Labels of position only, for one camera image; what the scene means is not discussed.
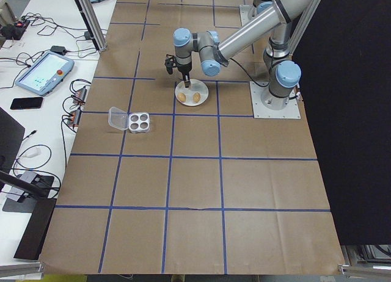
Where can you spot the silver arm base connector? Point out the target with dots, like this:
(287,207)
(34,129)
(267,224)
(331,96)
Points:
(298,94)

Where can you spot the white round plate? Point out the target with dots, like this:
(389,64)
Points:
(201,88)

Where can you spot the black power adapter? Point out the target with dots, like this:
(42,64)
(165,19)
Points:
(88,35)
(58,49)

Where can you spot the small black red usb device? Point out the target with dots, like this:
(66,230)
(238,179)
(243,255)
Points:
(71,118)
(80,94)

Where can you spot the black smartphone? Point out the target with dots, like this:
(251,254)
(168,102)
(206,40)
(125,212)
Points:
(27,103)

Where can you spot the black power strip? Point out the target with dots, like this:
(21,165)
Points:
(21,24)

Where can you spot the black desk device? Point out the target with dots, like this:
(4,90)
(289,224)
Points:
(10,31)

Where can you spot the black monitor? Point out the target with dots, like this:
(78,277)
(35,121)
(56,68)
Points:
(9,135)

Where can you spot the black stand base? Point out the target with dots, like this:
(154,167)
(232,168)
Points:
(12,207)

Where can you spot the black flat board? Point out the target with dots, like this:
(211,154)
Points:
(33,233)

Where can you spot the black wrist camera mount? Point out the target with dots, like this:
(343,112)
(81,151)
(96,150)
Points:
(170,63)

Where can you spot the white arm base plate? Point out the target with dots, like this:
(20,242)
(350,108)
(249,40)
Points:
(244,16)
(259,111)

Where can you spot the aluminium desk side post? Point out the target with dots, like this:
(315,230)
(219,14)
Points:
(91,22)

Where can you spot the aluminium frame post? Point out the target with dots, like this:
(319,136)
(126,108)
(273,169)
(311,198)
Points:
(298,39)

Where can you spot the black frame cover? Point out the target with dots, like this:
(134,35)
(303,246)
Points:
(351,111)

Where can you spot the metal frame bars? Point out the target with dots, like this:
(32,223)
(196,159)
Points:
(366,254)

